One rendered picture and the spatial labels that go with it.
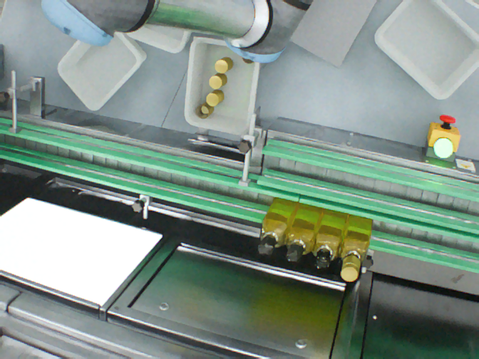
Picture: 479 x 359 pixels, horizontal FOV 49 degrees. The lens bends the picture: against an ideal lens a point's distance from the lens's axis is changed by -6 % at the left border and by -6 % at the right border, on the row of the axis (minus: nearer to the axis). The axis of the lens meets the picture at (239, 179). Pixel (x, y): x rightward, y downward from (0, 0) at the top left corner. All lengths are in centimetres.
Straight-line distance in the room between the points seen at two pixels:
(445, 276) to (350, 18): 66
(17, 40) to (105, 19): 98
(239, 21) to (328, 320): 62
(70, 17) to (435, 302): 104
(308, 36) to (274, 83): 20
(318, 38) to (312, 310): 59
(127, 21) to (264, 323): 64
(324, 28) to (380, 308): 65
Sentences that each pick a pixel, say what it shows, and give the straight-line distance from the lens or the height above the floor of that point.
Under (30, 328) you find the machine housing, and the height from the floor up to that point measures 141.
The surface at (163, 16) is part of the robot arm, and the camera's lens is 84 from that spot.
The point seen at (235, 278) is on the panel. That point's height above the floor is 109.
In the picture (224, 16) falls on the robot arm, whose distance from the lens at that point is 94.
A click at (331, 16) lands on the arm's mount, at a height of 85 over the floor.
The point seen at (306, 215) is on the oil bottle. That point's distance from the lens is 121.
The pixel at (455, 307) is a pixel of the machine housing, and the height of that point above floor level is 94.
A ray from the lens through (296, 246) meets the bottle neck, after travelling 112.
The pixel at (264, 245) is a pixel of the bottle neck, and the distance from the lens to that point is 114.
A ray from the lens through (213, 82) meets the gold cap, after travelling 137.
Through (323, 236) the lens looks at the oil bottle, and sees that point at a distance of 114.
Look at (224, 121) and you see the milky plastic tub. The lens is 140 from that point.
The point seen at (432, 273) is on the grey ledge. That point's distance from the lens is 140.
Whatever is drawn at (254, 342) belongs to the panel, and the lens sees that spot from 107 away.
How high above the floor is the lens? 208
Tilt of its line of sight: 63 degrees down
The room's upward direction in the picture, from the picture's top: 143 degrees counter-clockwise
